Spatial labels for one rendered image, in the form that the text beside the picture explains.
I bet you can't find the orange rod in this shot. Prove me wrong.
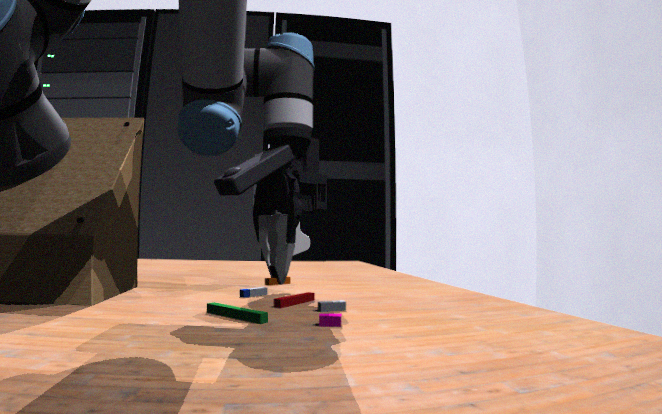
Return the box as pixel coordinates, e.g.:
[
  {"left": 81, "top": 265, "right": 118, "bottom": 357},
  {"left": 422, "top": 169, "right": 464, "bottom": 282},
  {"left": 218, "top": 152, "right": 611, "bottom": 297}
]
[{"left": 265, "top": 277, "right": 291, "bottom": 286}]

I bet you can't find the green rod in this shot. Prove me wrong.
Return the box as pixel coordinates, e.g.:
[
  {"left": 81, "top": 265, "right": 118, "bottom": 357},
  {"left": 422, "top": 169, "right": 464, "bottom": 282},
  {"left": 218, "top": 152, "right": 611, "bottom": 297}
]
[{"left": 207, "top": 302, "right": 268, "bottom": 324}]

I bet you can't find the dark red rectangular bar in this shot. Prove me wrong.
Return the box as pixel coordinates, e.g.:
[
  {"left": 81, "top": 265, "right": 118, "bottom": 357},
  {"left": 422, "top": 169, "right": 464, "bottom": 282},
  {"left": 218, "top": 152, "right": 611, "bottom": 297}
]
[{"left": 274, "top": 292, "right": 315, "bottom": 308}]

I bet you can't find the grey rod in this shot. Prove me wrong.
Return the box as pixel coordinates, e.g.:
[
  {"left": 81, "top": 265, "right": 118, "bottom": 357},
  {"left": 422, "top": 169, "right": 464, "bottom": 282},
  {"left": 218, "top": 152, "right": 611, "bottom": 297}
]
[
  {"left": 318, "top": 300, "right": 346, "bottom": 312},
  {"left": 247, "top": 287, "right": 268, "bottom": 297}
]

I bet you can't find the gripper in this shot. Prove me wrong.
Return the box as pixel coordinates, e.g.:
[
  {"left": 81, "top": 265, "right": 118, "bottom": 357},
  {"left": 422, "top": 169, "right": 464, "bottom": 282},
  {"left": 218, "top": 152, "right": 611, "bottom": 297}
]
[{"left": 253, "top": 127, "right": 327, "bottom": 284}]

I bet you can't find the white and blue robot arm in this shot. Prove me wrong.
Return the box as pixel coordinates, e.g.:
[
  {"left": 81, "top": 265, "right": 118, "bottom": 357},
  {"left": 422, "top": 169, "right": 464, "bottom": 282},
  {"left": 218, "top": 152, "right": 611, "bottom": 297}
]
[{"left": 0, "top": 0, "right": 314, "bottom": 196}]

